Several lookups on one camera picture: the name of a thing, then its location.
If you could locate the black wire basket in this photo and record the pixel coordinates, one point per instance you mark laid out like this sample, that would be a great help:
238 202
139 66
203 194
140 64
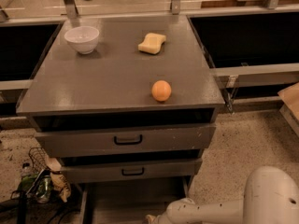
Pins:
37 157

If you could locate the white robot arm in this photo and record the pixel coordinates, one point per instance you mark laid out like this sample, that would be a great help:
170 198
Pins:
270 197

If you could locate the orange fruit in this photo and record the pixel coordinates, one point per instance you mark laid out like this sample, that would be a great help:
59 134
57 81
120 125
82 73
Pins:
161 91

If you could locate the grey drawer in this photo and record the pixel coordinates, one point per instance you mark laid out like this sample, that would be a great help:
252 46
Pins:
129 201
120 171
125 141

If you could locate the grey bottom drawer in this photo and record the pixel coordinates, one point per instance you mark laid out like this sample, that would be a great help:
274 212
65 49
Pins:
129 201

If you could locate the metal bracket left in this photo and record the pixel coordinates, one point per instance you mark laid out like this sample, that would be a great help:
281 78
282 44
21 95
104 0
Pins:
71 9

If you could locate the yellow sponge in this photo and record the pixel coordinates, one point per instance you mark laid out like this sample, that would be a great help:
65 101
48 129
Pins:
152 43

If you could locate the clear plastic bottle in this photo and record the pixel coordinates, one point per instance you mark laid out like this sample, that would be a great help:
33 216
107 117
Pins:
26 170

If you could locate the white ceramic bowl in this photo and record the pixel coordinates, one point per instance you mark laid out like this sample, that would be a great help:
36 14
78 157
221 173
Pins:
82 39

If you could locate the green snack bag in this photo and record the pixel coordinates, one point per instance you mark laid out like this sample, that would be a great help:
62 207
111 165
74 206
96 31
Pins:
37 187

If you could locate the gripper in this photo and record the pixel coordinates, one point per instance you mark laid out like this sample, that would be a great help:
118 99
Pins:
163 218

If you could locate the brown cardboard box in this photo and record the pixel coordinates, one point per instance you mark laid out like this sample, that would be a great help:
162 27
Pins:
290 108

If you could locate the grey middle drawer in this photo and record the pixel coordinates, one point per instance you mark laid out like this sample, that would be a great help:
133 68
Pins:
120 171

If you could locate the grey drawer cabinet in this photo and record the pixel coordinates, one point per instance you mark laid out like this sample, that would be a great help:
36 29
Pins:
110 88

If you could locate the grey top drawer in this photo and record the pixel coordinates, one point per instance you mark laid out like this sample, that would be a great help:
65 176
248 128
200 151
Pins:
125 141

